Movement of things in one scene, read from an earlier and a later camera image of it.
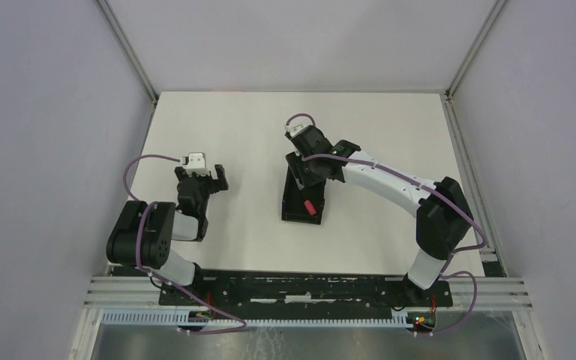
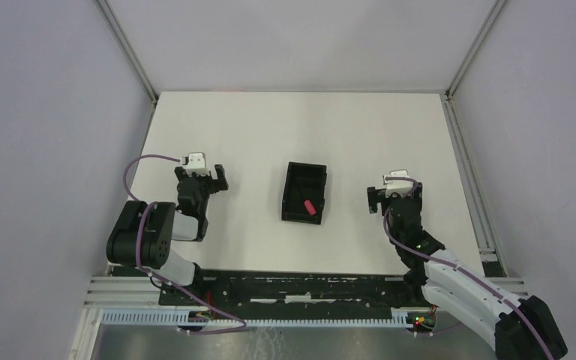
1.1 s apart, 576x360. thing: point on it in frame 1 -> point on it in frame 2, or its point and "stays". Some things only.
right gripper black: [301, 166] -> [385, 194]
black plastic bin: [294, 197] stays
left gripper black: [203, 180] stays
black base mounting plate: [306, 290] stays
